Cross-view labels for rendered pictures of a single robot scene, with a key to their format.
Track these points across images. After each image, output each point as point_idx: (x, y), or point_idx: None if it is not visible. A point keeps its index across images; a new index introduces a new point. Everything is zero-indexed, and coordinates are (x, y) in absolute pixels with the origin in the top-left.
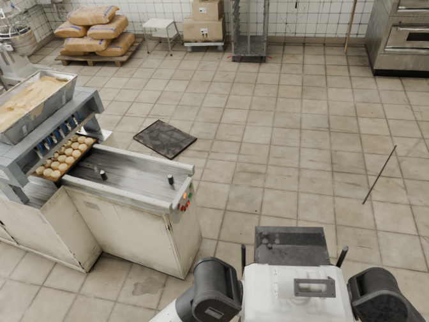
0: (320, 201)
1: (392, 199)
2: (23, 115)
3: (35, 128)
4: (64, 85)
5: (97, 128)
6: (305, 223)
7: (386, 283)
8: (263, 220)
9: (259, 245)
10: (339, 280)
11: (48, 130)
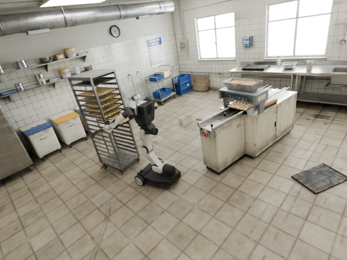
0: (219, 236)
1: None
2: (229, 82)
3: (234, 90)
4: (245, 84)
5: (257, 112)
6: (207, 218)
7: (128, 109)
8: (220, 201)
9: (148, 101)
10: (135, 106)
11: (231, 92)
